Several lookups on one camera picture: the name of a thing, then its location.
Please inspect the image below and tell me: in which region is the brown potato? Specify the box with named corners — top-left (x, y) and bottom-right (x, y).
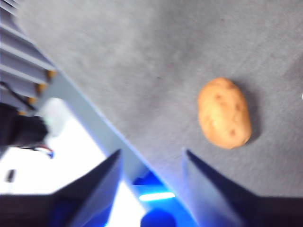
top-left (197, 77), bottom-right (252, 149)

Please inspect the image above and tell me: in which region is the black device with wires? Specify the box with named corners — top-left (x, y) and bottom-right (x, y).
top-left (0, 103), bottom-right (49, 148)

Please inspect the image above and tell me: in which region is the grey ribbed panel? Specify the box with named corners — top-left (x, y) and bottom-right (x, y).
top-left (0, 0), bottom-right (57, 114)

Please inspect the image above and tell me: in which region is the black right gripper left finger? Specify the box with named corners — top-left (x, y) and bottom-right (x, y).
top-left (0, 149), bottom-right (123, 227)

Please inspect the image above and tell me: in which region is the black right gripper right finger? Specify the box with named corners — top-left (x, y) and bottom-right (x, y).
top-left (183, 148), bottom-right (303, 227)

